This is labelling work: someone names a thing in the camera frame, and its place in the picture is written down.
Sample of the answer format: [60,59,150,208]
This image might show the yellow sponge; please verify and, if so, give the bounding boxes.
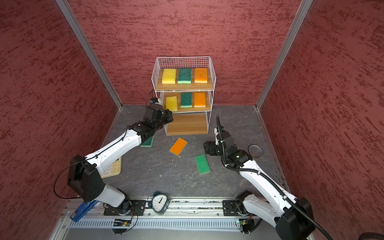
[166,96,178,112]
[162,69,177,85]

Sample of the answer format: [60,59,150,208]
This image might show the green analog clock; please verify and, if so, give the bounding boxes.
[148,192,170,215]

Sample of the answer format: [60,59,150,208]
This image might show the left circuit board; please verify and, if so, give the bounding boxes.
[113,219,132,228]

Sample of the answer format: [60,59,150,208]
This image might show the blue stapler tool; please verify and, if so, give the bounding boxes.
[70,200,98,223]

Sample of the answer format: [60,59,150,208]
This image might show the right black corrugated cable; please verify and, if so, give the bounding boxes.
[215,114,334,240]

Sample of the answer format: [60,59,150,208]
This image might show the dark green sponge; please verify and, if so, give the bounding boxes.
[181,92,192,108]
[141,136,154,148]
[178,68,192,84]

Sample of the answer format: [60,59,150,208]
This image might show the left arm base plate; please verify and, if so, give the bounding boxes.
[103,200,147,217]

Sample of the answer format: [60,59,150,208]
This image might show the orange sponge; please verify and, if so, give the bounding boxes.
[170,138,188,156]
[194,92,207,108]
[194,68,208,84]

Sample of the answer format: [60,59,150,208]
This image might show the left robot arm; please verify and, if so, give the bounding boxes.
[67,103,174,215]

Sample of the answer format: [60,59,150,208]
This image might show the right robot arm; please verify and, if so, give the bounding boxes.
[204,132,316,240]

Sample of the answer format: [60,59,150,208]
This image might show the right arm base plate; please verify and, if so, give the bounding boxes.
[223,200,261,218]

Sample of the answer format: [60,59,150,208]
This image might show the right circuit board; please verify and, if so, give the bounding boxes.
[238,219,255,234]

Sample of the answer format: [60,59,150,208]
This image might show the light green sponge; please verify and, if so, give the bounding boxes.
[195,154,211,175]

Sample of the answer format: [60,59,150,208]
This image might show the circuit board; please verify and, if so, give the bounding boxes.
[113,219,132,228]
[238,219,255,234]

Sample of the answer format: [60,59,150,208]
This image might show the white wire wooden shelf rack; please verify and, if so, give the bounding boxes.
[152,57,217,136]

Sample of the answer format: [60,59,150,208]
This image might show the cream calculator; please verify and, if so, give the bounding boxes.
[101,157,122,179]

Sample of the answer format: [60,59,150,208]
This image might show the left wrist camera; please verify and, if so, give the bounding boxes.
[150,98,163,106]

